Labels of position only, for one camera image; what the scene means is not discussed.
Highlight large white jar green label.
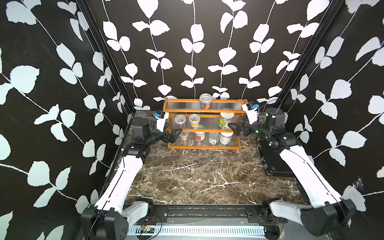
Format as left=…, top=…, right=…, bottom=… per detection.
left=219, top=113, right=235, bottom=129

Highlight small circuit board with wires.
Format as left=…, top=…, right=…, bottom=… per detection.
left=139, top=226, right=155, bottom=235

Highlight orange wooden three-tier shelf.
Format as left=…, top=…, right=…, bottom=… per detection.
left=163, top=99, right=248, bottom=150

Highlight clear seed jar orange contents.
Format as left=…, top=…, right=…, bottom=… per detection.
left=189, top=114, right=201, bottom=129

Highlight large white labelled jar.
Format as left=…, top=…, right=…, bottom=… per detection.
left=219, top=132, right=234, bottom=145

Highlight clear seed jar purple label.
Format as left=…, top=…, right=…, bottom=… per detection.
left=199, top=94, right=213, bottom=109

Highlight white slotted cable duct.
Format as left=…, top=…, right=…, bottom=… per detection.
left=127, top=226, right=266, bottom=238

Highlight small seed jar orange label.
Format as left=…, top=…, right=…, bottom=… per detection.
left=179, top=132, right=189, bottom=142

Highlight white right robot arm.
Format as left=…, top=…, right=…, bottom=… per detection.
left=229, top=102, right=357, bottom=237

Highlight black hard case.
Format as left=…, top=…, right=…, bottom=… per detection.
left=258, top=140, right=295, bottom=178

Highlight small metal pull-tab can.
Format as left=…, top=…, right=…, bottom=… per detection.
left=209, top=132, right=220, bottom=145

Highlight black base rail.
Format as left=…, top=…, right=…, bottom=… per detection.
left=154, top=205, right=288, bottom=225

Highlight red white labelled jar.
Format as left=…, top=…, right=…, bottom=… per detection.
left=194, top=132, right=206, bottom=142

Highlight clear seed jar dark contents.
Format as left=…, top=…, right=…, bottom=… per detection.
left=174, top=115, right=187, bottom=129

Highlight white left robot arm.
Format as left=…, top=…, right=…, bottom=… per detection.
left=81, top=111, right=183, bottom=240

